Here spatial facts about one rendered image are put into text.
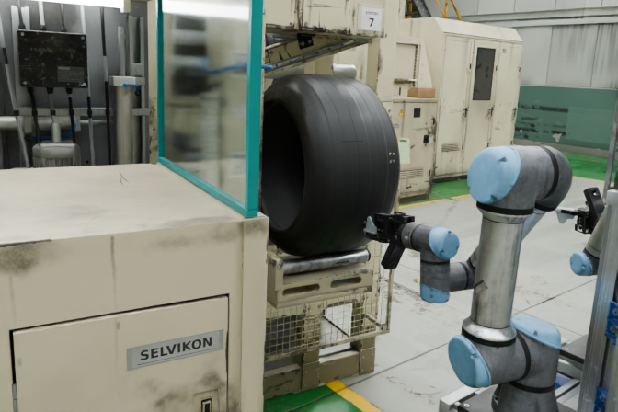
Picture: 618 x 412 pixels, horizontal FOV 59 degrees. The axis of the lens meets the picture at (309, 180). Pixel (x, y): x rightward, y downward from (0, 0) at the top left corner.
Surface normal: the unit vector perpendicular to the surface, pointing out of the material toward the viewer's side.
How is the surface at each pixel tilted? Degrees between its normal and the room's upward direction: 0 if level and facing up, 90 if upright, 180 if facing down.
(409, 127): 90
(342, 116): 52
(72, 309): 90
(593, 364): 90
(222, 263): 90
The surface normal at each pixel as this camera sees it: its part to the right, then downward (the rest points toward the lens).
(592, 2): -0.78, 0.09
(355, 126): 0.43, -0.36
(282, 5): 0.49, 0.18
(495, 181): -0.91, -0.09
